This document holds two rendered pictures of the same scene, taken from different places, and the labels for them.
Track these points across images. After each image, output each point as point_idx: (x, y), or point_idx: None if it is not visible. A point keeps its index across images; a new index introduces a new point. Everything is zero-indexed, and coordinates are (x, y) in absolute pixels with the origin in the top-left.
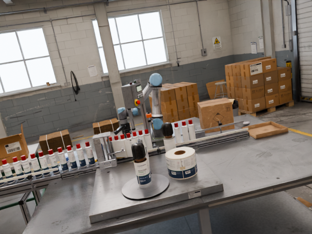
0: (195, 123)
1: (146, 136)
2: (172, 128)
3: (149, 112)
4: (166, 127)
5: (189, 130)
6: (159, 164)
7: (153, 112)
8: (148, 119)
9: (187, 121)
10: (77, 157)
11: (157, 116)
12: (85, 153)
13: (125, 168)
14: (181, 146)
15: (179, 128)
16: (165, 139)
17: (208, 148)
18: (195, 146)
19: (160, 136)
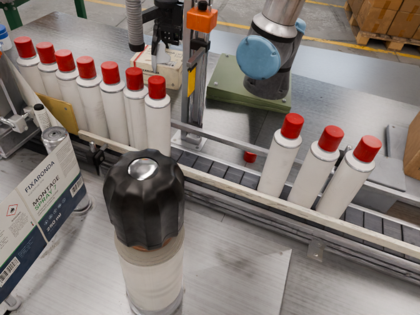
0: (404, 92)
1: (149, 108)
2: (169, 219)
3: (208, 6)
4: (116, 210)
5: (337, 177)
6: (90, 274)
7: (265, 8)
8: (196, 37)
9: (387, 72)
10: (48, 39)
11: (268, 30)
12: (76, 35)
13: (1, 195)
14: (267, 209)
15: (297, 148)
16: (115, 237)
17: (364, 283)
18: (316, 241)
19: (262, 96)
